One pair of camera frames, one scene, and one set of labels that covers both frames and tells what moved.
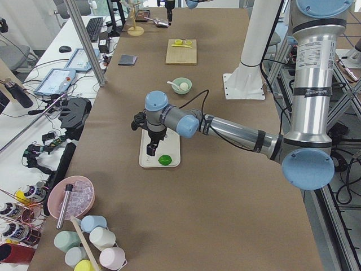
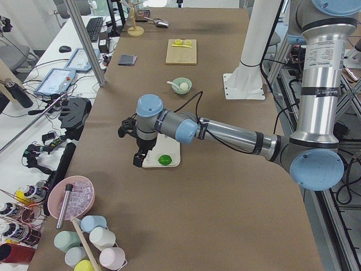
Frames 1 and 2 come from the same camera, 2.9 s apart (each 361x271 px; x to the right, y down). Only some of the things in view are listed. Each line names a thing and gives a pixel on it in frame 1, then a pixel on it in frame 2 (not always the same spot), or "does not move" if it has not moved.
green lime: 164,160 does not move
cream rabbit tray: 170,145 does not move
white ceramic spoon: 170,82 does not move
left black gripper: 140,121 → 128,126
